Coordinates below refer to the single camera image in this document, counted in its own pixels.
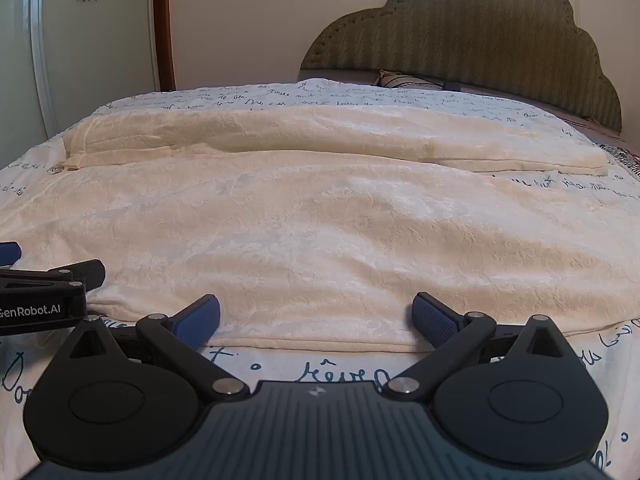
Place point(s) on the white wardrobe with flower decals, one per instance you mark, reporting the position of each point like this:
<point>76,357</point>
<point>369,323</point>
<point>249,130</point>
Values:
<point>85,50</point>

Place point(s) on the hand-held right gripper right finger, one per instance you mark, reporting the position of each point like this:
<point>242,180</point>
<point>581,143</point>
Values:
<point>434,316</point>

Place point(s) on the white script-print blanket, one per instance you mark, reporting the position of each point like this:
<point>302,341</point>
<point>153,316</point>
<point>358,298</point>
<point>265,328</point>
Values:
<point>310,375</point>

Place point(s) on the small black device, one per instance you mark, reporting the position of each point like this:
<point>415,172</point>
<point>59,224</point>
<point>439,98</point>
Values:
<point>452,85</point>

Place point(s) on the cream fluffy blanket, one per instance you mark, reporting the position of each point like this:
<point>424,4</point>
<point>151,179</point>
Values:
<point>300,230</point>

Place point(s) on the striped patterned pillow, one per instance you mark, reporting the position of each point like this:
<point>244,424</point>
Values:
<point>405,80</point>

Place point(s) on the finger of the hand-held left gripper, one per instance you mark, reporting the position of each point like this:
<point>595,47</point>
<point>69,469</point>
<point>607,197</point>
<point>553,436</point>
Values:
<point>9,253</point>
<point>85,272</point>

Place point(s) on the patterned bed sheet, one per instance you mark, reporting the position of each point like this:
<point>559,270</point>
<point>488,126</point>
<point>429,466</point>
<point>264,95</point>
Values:
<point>620,152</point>

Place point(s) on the brown wooden door frame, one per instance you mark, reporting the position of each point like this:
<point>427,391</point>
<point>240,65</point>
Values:
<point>163,25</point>

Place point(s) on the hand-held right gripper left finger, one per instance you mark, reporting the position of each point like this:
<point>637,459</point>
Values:
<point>199,316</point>

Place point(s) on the olive upholstered headboard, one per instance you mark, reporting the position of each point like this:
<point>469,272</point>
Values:
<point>470,30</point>

